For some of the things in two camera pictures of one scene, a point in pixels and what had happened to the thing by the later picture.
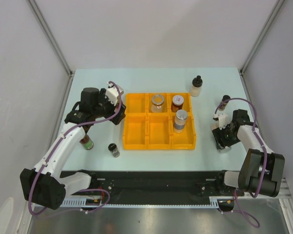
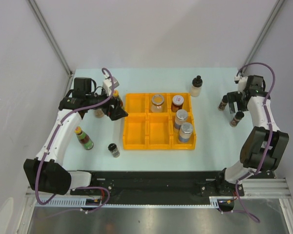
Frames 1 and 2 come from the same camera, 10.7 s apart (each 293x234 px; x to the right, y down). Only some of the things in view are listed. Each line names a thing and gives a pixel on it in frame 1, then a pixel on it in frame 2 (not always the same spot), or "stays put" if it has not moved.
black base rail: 162,185 stays put
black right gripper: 219,134 -> 233,96
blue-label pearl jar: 224,150 -> 185,130
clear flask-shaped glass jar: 157,100 stays put
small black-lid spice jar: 113,149 stays put
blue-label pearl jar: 180,120 stays put
